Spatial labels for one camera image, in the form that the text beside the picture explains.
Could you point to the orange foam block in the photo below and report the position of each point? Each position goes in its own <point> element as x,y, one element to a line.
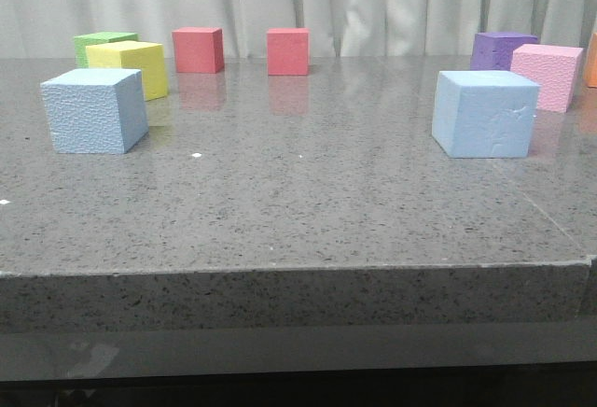
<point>590,68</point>

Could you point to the red foam block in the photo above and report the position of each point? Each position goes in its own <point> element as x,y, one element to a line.
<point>288,51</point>
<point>198,50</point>

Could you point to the pink foam block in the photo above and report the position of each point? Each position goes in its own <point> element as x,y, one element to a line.
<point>554,68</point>

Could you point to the purple foam block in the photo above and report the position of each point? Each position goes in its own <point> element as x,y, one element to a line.
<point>494,50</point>

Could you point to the blue foam block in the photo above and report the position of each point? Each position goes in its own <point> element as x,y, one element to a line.
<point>484,114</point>
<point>95,110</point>

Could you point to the red foam block right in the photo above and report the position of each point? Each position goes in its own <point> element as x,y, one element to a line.
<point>288,51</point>

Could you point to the red foam block left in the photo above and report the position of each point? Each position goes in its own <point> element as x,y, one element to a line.
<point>198,50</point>

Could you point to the yellow foam block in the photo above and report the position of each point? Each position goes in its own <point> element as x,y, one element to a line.
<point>148,57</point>

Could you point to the green foam block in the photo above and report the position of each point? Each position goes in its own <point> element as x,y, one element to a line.
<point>82,41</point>

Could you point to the grey curtain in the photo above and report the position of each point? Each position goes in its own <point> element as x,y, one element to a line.
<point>45,28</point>

